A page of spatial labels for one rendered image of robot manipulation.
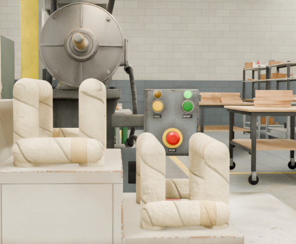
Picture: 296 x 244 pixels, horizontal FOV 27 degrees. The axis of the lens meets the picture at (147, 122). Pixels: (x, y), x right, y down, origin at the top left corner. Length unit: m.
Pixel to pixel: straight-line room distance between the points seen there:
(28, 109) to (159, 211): 0.20
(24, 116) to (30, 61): 8.28
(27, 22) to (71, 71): 7.29
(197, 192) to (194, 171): 0.03
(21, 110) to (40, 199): 0.11
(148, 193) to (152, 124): 1.05
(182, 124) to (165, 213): 1.07
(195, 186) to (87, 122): 0.25
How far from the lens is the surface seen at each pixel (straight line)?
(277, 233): 0.83
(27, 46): 9.06
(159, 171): 0.76
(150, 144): 0.76
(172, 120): 1.81
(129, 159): 2.01
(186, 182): 0.95
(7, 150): 0.87
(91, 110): 0.75
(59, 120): 1.97
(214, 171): 0.77
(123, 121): 1.90
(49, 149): 0.75
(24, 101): 0.76
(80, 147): 0.75
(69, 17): 1.83
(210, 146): 0.77
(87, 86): 0.76
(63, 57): 1.82
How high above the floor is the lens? 1.12
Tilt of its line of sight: 3 degrees down
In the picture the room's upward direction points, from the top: straight up
